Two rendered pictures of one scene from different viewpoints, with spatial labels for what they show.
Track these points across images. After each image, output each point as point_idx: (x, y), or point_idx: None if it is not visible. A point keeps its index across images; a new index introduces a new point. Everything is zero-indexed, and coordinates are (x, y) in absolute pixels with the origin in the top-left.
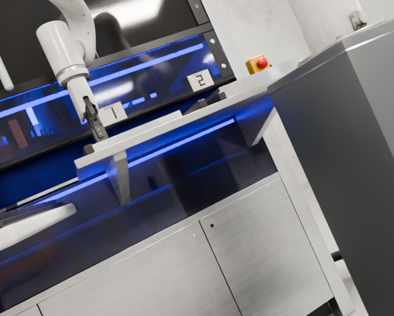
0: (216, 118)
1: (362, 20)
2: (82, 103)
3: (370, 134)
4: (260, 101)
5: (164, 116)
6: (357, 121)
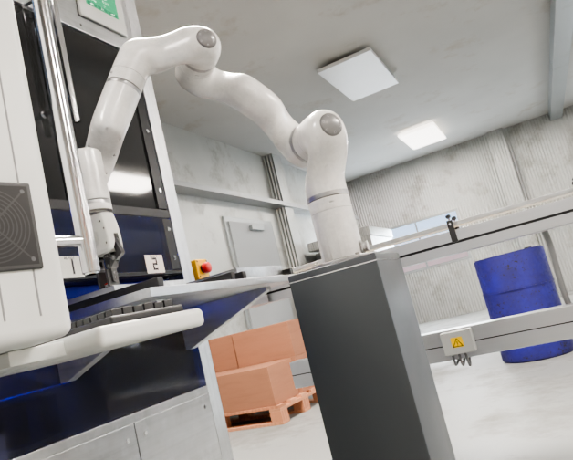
0: (196, 301)
1: (368, 247)
2: (112, 238)
3: (382, 318)
4: (228, 298)
5: (174, 280)
6: (373, 309)
